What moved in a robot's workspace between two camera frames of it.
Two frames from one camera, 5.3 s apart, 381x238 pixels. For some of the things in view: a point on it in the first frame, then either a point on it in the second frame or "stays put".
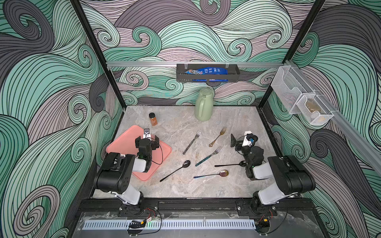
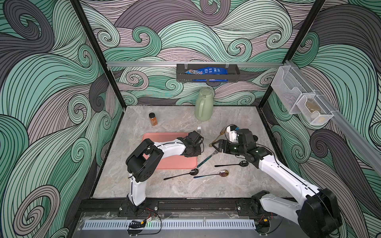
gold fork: [221, 133] stays put
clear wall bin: [290, 88] stays put
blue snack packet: [208, 71] stays put
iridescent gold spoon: [222, 173] stays put
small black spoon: [242, 163] stays put
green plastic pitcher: [204, 104] stays put
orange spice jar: [154, 120] stays put
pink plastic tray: [125, 144] to [177, 162]
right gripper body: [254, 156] to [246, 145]
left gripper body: [154, 145] to [196, 151]
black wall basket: [233, 73] stays put
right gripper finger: [233, 141] to [222, 145]
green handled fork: [217, 151] stays put
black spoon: [186, 164] to [194, 171]
